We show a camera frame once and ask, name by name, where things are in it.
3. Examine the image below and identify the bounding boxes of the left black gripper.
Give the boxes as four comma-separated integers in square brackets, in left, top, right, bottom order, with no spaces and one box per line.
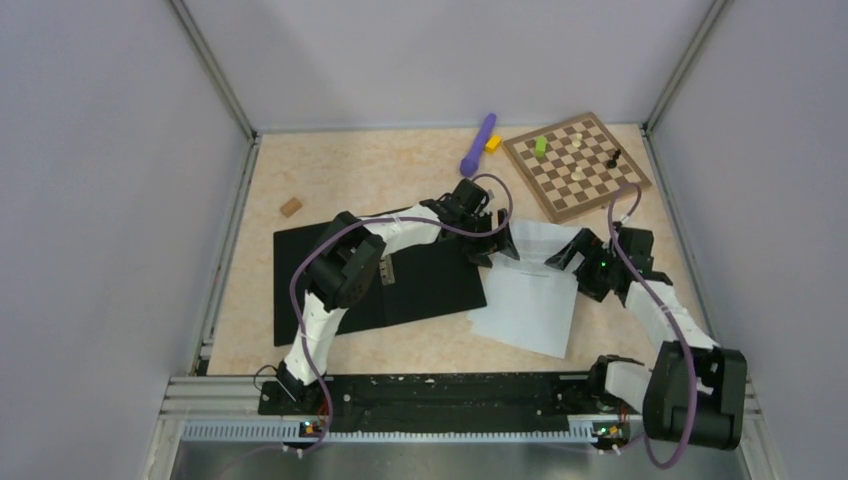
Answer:
[457,210,518,270]

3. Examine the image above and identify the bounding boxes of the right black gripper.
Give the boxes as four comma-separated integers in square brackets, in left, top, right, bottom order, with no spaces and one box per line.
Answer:
[546,228,623,302]

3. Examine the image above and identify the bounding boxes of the white printed paper stack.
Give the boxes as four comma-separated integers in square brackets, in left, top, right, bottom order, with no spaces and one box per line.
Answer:
[468,219,580,358]

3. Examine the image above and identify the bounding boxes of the teal folder black inside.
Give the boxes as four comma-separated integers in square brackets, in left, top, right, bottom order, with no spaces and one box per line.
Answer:
[273,222,487,346]

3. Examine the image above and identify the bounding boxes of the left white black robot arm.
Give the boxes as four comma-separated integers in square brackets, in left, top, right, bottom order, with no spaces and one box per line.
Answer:
[276,177,519,414]

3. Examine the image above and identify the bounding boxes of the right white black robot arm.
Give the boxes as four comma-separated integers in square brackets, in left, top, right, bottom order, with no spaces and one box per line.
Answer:
[545,222,747,450]

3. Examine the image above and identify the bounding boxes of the metal folder clip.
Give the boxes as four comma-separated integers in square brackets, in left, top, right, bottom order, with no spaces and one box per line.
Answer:
[379,256,395,286]

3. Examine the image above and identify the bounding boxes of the white chess piece lower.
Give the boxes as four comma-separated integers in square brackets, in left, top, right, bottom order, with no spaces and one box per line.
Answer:
[571,167,586,181]

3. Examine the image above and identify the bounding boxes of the wooden chessboard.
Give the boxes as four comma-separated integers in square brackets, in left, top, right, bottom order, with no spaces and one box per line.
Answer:
[502,112,652,223]

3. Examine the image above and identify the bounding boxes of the black chess piece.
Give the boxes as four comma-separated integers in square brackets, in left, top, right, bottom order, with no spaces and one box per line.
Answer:
[605,149,622,169]

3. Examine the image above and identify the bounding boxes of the yellow block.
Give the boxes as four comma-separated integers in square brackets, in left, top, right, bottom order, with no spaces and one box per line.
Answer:
[484,135,502,154]

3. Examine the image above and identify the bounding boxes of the green block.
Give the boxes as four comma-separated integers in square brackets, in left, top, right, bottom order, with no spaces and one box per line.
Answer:
[534,136,548,158]

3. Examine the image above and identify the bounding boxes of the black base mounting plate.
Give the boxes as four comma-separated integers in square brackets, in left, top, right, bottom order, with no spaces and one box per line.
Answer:
[258,372,638,434]

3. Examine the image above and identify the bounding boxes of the small brown wooden block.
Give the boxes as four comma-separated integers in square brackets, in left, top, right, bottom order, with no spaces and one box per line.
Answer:
[279,197,303,218]

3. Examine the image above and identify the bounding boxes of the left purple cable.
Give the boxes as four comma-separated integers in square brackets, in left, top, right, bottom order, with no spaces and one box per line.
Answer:
[289,173,515,458]

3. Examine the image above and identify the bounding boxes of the purple cylindrical handle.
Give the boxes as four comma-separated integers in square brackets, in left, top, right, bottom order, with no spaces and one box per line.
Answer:
[459,113,497,178]

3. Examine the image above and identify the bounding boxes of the aluminium front rail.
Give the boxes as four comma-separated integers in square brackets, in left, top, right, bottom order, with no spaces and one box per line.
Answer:
[158,374,760,446]

